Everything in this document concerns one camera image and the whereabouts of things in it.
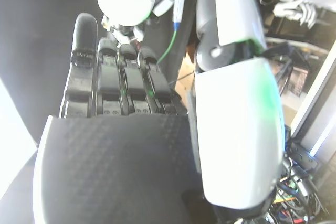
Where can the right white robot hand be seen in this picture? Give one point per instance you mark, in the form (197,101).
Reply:
(118,171)

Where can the spare white robotic hand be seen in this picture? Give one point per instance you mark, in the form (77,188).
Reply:
(294,9)

